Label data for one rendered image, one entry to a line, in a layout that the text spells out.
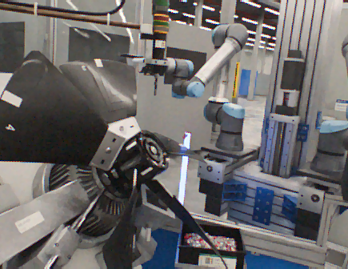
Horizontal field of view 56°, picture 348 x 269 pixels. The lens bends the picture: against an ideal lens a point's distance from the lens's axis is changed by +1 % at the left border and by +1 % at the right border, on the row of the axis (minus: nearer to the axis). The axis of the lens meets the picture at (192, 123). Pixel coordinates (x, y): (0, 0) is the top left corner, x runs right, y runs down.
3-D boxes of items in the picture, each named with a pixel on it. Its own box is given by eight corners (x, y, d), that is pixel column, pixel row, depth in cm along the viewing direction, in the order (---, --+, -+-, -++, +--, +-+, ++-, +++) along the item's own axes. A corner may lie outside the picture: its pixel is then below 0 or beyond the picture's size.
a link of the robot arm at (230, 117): (229, 132, 165) (232, 106, 163) (214, 126, 176) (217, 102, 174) (247, 132, 171) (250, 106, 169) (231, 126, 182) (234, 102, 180)
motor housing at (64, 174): (71, 257, 79) (110, 234, 75) (23, 176, 81) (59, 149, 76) (120, 218, 101) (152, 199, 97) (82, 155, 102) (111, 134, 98)
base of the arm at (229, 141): (222, 142, 185) (225, 126, 183) (247, 148, 177) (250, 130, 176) (210, 146, 172) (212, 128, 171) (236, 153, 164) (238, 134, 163)
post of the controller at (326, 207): (316, 246, 117) (325, 193, 113) (315, 242, 119) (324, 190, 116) (325, 248, 116) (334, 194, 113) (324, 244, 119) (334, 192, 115)
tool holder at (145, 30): (139, 62, 84) (142, 22, 82) (135, 62, 90) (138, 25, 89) (173, 66, 87) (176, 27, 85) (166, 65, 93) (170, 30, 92)
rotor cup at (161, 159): (118, 207, 79) (159, 182, 75) (86, 156, 79) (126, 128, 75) (144, 188, 92) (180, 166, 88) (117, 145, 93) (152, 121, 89)
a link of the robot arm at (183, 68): (194, 78, 166) (195, 60, 164) (174, 75, 160) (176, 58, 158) (186, 76, 172) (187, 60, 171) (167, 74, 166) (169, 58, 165)
